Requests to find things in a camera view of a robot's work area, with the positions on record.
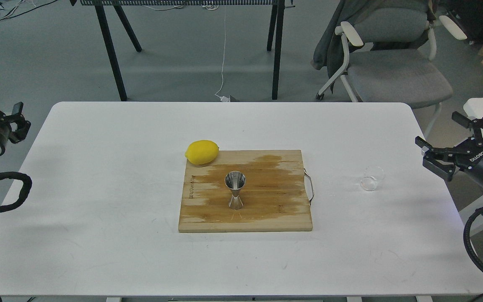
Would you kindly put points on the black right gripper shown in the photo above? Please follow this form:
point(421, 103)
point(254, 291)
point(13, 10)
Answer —
point(468, 155)

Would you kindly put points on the small clear glass cup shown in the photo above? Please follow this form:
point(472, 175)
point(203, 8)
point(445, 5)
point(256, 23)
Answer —
point(372, 178)

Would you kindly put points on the steel double jigger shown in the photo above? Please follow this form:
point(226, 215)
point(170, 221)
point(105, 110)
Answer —
point(235, 181)

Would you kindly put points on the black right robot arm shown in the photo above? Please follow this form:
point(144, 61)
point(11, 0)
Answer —
point(467, 233)

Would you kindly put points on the grey office chair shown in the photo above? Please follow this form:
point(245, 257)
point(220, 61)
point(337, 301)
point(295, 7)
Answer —
point(388, 58)

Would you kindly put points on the wooden cutting board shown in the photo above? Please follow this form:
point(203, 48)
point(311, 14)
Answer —
point(274, 197)

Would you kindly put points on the yellow lemon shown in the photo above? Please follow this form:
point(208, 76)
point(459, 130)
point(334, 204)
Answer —
point(201, 152)

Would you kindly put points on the black metal table frame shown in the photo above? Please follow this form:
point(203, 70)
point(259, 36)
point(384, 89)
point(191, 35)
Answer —
point(146, 37)

